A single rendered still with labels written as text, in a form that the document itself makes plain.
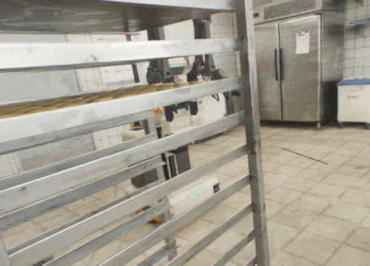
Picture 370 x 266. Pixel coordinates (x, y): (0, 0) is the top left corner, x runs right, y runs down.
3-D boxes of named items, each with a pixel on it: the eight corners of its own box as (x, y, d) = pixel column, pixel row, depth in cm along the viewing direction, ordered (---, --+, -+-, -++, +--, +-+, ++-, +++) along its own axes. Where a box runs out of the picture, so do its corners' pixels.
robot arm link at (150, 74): (152, 9, 205) (139, 9, 198) (165, 9, 197) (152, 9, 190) (157, 79, 224) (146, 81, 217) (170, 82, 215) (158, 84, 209)
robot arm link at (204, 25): (206, 13, 231) (195, 13, 224) (212, 11, 227) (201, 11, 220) (212, 74, 244) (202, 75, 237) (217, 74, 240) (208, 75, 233)
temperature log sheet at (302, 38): (309, 52, 475) (309, 30, 466) (308, 53, 474) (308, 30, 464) (296, 54, 490) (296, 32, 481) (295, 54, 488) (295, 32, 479)
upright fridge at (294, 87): (342, 120, 560) (346, -9, 497) (319, 132, 499) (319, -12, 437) (275, 117, 654) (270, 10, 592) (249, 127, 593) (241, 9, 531)
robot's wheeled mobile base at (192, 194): (126, 211, 291) (121, 186, 283) (178, 186, 334) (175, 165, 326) (171, 231, 246) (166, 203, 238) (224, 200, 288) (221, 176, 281)
